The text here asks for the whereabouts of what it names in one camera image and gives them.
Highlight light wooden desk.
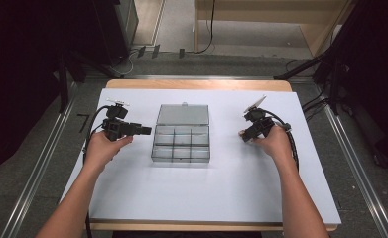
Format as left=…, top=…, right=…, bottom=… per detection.
left=193, top=0, right=358, bottom=58

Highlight person's right hand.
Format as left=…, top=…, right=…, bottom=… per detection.
left=250, top=124, right=298, bottom=168

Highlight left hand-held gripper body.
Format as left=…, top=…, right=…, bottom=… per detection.
left=101, top=97, right=132, bottom=142

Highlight black angled tape mark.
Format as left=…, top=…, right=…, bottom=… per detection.
left=76, top=113, right=91, bottom=134

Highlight left hand-held gripper black cable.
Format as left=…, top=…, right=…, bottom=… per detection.
left=82, top=104, right=112, bottom=238

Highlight transparent grey compartment box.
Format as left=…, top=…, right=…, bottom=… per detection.
left=151, top=102, right=211, bottom=164

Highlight black cabinet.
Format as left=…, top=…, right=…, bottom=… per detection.
left=91, top=0, right=140, bottom=67

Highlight grey floor cable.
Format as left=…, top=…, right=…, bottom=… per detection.
left=111, top=49, right=140, bottom=77

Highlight person's dark clothing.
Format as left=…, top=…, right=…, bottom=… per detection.
left=111, top=230, right=264, bottom=238

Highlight metal floor rail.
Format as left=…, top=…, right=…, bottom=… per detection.
left=84, top=74, right=316, bottom=81
left=0, top=98, right=77, bottom=238
left=323, top=104, right=388, bottom=238

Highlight white paper sheet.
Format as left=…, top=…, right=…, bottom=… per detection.
left=58, top=87, right=342, bottom=226

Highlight black curtain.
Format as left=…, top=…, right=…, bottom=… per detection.
left=0, top=0, right=100, bottom=181
left=326, top=0, right=388, bottom=170

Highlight black floor cables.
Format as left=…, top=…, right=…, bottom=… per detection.
left=301, top=88, right=330, bottom=122

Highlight hand-held gripper black cable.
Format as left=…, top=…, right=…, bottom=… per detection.
left=82, top=104, right=112, bottom=238
left=262, top=108, right=301, bottom=174

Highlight black stand leg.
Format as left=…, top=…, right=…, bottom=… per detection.
left=273, top=49, right=335, bottom=81

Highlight hanging black cable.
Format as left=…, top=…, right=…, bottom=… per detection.
left=194, top=0, right=216, bottom=55

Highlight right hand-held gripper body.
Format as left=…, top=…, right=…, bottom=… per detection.
left=242, top=95, right=277, bottom=140

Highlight right hand-held gripper black cable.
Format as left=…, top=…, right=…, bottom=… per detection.
left=262, top=108, right=301, bottom=174

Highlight person's left hand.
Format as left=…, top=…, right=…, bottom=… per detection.
left=82, top=130, right=135, bottom=174

